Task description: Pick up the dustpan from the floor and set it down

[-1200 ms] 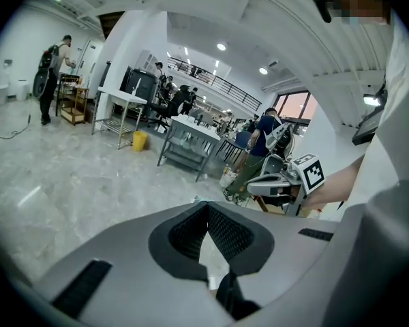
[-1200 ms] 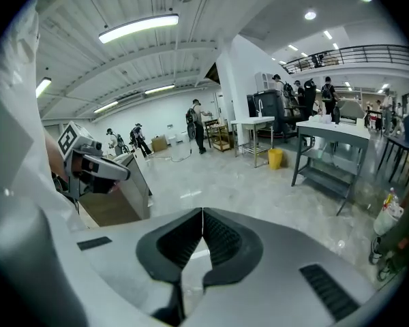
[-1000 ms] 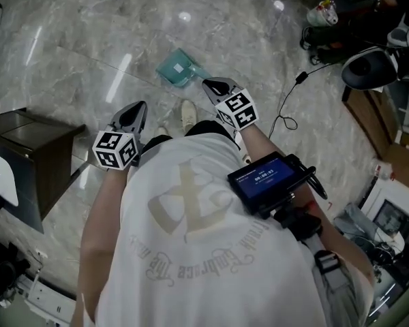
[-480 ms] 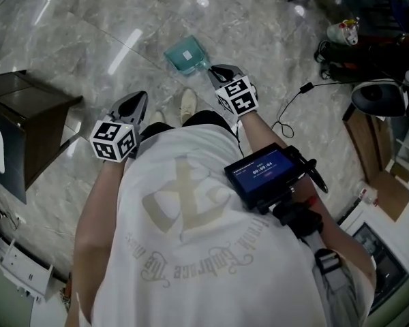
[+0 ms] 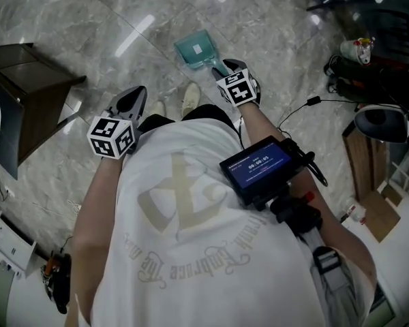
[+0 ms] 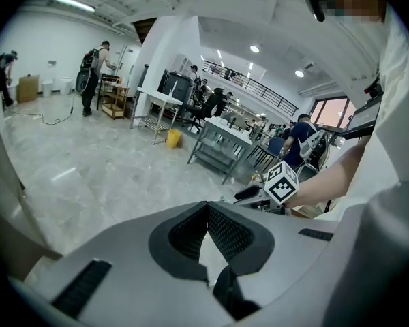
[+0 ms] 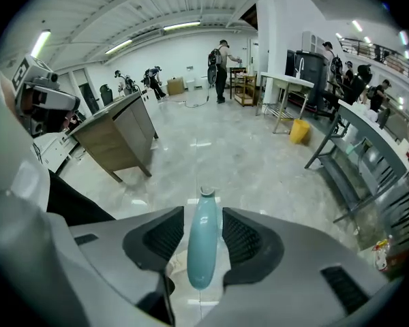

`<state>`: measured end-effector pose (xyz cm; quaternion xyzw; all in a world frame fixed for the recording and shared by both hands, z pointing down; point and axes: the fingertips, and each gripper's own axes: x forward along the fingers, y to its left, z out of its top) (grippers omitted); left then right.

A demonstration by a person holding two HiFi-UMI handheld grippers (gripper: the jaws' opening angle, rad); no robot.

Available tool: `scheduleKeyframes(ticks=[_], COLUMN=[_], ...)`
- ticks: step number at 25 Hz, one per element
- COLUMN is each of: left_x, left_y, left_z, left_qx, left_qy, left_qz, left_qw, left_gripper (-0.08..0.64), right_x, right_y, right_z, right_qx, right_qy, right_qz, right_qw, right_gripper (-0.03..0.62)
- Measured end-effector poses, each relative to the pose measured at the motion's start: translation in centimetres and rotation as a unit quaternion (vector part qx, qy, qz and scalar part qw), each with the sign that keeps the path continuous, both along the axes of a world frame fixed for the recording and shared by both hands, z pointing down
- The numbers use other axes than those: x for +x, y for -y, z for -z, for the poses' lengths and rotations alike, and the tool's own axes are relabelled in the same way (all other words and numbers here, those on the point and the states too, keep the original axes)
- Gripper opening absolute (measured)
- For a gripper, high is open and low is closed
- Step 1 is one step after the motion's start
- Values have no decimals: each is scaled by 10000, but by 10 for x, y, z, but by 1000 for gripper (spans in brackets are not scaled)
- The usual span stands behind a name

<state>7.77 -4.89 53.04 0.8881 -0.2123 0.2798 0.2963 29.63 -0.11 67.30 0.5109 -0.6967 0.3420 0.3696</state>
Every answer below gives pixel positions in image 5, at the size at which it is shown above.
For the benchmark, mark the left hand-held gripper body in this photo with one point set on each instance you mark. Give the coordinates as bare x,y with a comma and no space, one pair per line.
110,136

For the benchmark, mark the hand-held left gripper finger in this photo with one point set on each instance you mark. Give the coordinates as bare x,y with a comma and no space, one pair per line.
121,95
142,104

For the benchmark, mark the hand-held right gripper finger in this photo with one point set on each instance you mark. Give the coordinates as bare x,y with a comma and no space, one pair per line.
240,63

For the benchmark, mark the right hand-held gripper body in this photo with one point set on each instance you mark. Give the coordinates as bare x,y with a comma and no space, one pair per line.
238,89

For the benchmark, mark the teal plastic dustpan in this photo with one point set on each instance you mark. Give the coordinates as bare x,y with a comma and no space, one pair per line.
194,51

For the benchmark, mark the person's right forearm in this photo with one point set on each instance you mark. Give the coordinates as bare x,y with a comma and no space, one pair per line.
259,121

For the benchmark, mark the person's left forearm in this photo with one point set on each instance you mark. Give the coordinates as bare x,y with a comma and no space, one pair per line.
95,216

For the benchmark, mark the person's left beige shoe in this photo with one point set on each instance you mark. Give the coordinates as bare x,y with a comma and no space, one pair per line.
157,108

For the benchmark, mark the person's beige shoe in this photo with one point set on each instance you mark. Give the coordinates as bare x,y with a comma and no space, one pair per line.
157,108
191,99

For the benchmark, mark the person's black shorts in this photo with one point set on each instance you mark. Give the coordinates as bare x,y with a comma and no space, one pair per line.
204,112

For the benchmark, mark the person's right beige shoe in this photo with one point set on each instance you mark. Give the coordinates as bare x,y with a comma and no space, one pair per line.
191,99

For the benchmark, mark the small black monitor screen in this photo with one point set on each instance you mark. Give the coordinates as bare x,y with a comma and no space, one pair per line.
259,167

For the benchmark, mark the dark wooden side table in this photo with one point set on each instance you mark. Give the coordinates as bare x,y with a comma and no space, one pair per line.
30,94

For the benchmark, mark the white bucket with items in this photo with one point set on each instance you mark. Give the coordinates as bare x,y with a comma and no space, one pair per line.
352,50

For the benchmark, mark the brown wooden board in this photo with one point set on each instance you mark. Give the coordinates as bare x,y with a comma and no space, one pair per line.
361,162

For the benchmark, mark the person's white printed t-shirt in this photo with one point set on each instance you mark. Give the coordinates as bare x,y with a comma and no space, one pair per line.
197,250

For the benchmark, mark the white shelled black seat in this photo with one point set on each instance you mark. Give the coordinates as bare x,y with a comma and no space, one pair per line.
378,124

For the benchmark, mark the white drawer unit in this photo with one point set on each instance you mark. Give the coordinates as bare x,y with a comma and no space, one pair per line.
7,244

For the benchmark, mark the black orange tool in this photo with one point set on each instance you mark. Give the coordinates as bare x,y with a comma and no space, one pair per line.
58,281

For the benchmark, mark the brown cardboard box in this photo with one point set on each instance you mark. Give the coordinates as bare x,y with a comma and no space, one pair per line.
381,216

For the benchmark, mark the black monitor mount clamp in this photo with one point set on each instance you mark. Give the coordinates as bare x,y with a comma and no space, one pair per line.
296,213

